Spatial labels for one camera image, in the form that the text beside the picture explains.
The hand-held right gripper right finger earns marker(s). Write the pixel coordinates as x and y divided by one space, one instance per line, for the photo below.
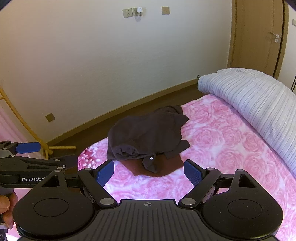
191 172

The pink cloth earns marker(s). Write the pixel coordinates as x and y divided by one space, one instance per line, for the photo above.
11 125

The person's left hand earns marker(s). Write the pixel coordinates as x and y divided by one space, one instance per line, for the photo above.
8 204

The yellow metal rack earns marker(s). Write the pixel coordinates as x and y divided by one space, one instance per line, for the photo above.
27 126

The striped pale duvet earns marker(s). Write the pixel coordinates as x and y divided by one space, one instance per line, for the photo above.
254 97

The brown wall plate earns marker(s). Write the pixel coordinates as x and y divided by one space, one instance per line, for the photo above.
49 117
165 10

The white wall socket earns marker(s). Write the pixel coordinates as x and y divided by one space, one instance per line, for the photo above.
127 13

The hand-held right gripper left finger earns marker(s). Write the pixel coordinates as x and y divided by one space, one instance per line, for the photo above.
106 172

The white plug adapter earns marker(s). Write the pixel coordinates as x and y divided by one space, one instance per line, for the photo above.
139 10

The brown wooden door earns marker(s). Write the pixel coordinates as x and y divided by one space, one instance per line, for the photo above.
256 34

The pink floral blanket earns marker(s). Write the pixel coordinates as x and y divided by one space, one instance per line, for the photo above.
231 150

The dark brown garment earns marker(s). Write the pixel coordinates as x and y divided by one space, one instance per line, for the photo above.
143 132

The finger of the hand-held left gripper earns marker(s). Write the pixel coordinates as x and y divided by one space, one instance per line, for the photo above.
20 163
27 147

